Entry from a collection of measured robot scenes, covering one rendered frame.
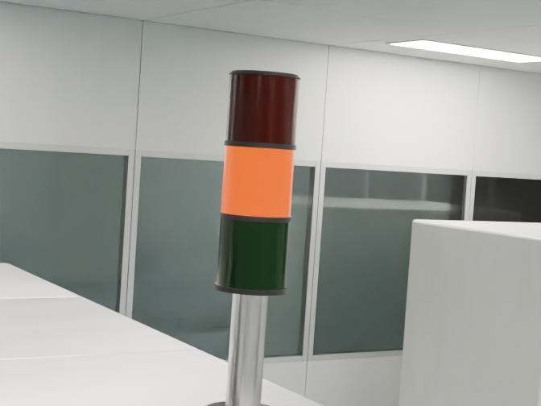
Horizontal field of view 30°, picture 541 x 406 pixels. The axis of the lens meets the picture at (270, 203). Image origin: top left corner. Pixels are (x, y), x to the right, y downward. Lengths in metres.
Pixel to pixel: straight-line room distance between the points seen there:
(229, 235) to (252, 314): 0.06
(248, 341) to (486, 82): 6.30
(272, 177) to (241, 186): 0.02
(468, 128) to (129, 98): 2.43
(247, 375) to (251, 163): 0.15
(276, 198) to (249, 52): 5.21
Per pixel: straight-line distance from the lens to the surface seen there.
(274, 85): 0.68
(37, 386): 0.83
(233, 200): 0.69
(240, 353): 0.71
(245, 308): 0.70
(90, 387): 0.83
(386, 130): 6.43
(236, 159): 0.69
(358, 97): 6.29
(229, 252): 0.69
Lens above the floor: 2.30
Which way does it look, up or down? 3 degrees down
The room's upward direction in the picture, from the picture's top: 4 degrees clockwise
